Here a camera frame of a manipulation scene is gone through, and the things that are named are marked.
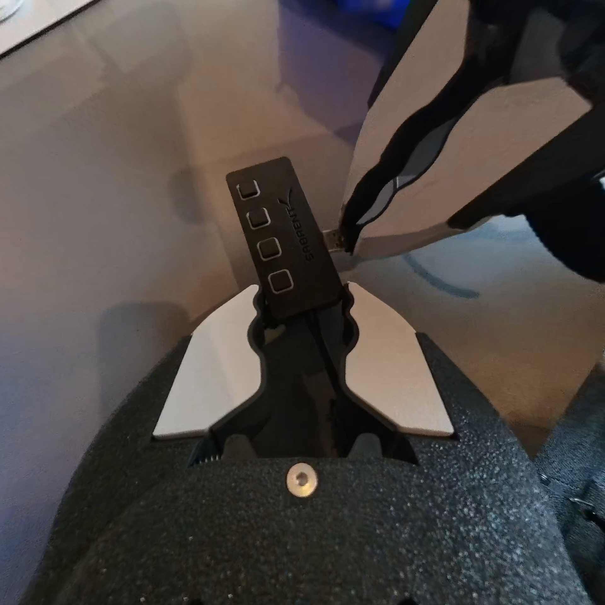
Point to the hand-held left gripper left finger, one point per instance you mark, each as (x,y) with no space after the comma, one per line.
(212,378)

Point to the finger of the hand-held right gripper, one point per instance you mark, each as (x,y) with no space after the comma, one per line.
(496,151)
(406,71)

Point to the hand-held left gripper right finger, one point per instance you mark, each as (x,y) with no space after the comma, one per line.
(392,378)

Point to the blue plastic bin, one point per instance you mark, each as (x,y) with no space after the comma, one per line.
(359,4)

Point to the black four-button usb hub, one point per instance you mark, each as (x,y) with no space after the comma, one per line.
(312,274)

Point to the person's leg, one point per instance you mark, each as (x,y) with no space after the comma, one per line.
(581,449)

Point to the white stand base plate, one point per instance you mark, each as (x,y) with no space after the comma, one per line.
(28,19)

